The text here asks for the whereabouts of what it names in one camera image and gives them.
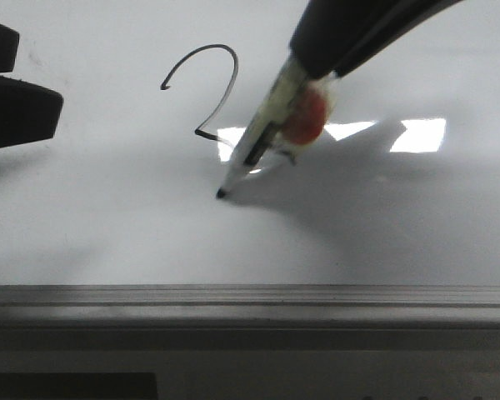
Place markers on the white whiteboard marker pen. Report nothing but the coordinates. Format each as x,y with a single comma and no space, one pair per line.
289,119

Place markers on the white whiteboard surface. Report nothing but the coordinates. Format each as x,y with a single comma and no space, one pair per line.
402,187

